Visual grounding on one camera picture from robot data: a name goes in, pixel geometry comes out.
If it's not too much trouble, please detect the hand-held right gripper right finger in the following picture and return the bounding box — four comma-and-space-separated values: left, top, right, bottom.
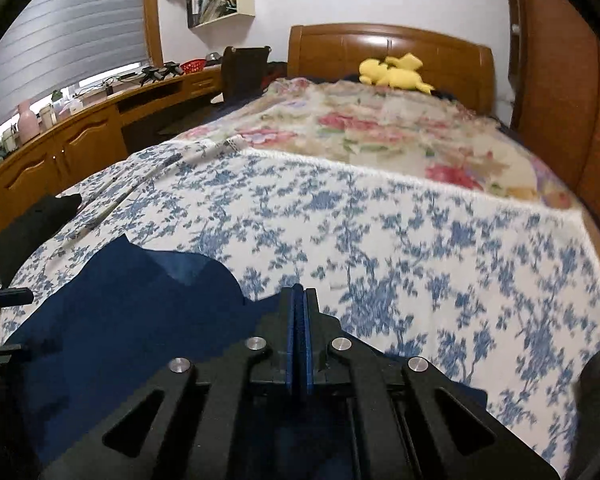
305, 287, 562, 480

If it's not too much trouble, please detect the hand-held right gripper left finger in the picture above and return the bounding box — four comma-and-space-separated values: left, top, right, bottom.
39, 284, 305, 480

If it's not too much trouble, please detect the navy blue suit jacket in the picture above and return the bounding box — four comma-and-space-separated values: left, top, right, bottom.
0, 234, 488, 480

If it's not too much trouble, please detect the person's left forearm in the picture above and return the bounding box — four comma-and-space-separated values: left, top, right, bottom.
0, 365, 41, 480

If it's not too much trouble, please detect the blue floral bed sheet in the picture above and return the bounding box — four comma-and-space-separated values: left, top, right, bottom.
0, 139, 600, 467

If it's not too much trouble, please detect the wooden desk cabinet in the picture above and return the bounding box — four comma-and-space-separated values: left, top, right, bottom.
0, 62, 226, 252

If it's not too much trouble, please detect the pink bottle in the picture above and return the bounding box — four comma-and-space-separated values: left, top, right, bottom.
17, 100, 41, 146

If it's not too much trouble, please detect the pink floral quilt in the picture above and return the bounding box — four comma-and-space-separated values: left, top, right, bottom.
180, 77, 581, 211

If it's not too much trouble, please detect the black device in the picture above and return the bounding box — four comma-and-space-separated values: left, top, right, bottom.
139, 62, 182, 84

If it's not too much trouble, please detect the grey window blind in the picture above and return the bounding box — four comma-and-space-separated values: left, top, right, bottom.
0, 0, 148, 137

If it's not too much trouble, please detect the black chair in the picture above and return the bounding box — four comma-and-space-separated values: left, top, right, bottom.
221, 46, 272, 107

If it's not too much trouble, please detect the yellow plush toy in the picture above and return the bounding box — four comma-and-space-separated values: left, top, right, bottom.
358, 52, 436, 95

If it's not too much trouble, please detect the wooden headboard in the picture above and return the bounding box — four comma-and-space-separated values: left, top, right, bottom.
286, 23, 496, 117

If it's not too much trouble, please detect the wooden louvred wardrobe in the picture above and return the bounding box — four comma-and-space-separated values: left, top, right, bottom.
502, 0, 600, 242

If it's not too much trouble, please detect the wooden window frame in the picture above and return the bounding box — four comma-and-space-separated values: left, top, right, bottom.
141, 0, 164, 67

